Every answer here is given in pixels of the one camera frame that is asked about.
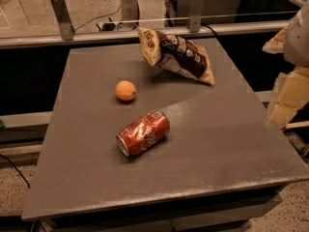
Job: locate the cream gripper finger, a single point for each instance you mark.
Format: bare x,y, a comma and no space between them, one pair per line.
290,93
276,44

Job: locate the red coke can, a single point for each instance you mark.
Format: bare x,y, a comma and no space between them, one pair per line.
143,133

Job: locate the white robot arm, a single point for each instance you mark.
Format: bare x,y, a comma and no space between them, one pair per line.
296,45

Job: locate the brown chip bag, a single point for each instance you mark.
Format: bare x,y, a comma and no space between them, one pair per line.
176,54

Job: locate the grey table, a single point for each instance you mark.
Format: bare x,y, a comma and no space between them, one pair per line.
219,151

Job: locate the orange fruit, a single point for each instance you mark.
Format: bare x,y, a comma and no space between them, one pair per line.
125,91

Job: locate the horizontal metal rail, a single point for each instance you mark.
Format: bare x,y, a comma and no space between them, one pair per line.
129,36

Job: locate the right metal rail bracket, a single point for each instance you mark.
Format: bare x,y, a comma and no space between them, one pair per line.
195,15

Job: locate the metal rail bracket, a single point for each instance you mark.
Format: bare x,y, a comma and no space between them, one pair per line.
63,18
195,15

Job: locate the left metal rail bracket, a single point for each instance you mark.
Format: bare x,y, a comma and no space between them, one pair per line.
63,18

